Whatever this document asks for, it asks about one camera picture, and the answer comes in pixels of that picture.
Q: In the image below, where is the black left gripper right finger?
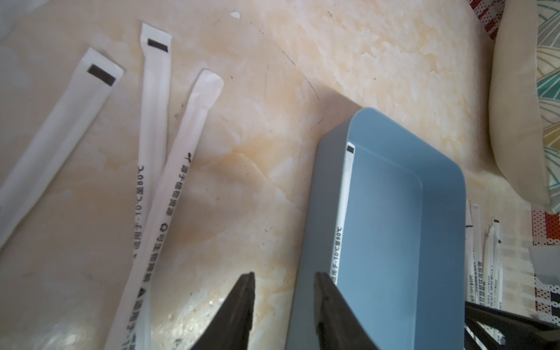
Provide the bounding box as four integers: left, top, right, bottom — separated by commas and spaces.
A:
314, 272, 379, 350

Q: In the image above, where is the blue storage box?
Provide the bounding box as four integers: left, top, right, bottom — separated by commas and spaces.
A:
287, 108, 466, 349

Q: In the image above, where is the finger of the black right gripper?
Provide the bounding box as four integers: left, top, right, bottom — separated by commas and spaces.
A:
465, 302, 559, 350

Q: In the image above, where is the white straw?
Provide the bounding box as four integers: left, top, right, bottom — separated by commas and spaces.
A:
133, 23, 172, 258
104, 69, 225, 349
1, 48, 123, 245
465, 201, 477, 303
330, 142, 356, 284
481, 218, 502, 309

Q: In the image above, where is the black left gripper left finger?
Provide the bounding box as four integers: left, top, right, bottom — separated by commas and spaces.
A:
192, 272, 255, 350

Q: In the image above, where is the geometric patterned cushion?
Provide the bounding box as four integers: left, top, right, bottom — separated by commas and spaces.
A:
489, 1, 559, 214

